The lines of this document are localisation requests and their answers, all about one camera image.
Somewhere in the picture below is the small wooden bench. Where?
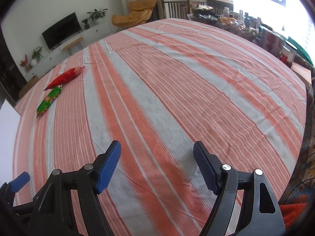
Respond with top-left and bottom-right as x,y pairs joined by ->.
61,37 -> 84,54

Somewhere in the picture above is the green sausage packet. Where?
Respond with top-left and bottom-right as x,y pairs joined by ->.
36,85 -> 62,118

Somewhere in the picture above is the black display cabinet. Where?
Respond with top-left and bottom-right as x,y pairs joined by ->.
0,33 -> 26,104

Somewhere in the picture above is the white cardboard box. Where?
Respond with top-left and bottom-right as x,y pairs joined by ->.
0,98 -> 21,185

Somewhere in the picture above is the green cloth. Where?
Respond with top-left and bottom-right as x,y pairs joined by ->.
287,36 -> 315,65

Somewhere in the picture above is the brown cardboard box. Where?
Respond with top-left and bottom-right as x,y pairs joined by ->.
18,75 -> 40,99

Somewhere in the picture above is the orange fuzzy cloth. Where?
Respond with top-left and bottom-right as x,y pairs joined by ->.
281,203 -> 312,229

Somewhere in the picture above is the large potted green plant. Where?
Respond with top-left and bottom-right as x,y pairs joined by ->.
87,8 -> 109,25

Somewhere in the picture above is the dark wooden table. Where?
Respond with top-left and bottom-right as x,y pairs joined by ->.
160,0 -> 234,20

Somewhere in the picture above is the large window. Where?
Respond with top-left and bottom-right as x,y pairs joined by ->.
229,0 -> 315,62

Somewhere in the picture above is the red snack packet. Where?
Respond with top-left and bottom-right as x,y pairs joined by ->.
43,66 -> 86,91

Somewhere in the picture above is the leafy plant in pot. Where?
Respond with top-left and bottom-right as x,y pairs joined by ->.
31,46 -> 43,61

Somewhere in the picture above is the dark woven basket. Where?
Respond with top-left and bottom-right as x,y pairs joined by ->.
189,8 -> 219,25

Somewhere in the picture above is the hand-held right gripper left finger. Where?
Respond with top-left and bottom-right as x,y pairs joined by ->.
27,140 -> 122,236

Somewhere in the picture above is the light wooden box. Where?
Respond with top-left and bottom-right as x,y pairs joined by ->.
290,63 -> 313,89

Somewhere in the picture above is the black flat television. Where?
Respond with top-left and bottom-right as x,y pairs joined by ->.
41,12 -> 82,50

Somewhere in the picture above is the orange white striped cloth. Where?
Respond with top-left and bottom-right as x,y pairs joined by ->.
12,18 -> 308,236

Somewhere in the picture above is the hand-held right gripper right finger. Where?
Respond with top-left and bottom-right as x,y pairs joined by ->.
193,141 -> 286,236

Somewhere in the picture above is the orange rocking chair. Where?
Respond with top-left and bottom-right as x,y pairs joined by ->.
111,0 -> 158,32

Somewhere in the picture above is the white television cabinet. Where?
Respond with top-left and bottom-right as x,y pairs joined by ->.
25,21 -> 114,79

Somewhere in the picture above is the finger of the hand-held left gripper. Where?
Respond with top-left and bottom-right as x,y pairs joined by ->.
0,171 -> 31,202

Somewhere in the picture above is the side table with jars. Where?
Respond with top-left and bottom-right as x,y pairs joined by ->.
219,7 -> 308,67

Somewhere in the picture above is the red flower bouquet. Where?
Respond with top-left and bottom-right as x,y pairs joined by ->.
20,54 -> 31,70

